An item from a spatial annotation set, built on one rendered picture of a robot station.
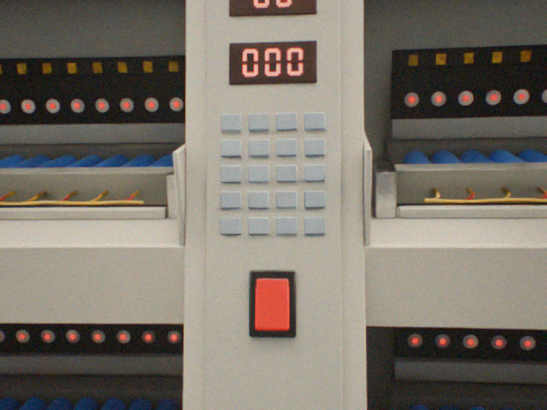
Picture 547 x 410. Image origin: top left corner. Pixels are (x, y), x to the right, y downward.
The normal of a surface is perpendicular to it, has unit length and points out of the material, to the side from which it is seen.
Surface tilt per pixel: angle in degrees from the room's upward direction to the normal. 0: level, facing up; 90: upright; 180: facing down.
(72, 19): 90
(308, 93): 90
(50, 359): 108
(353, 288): 90
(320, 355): 90
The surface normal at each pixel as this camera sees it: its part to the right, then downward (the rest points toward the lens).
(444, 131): -0.08, 0.26
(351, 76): -0.09, -0.06
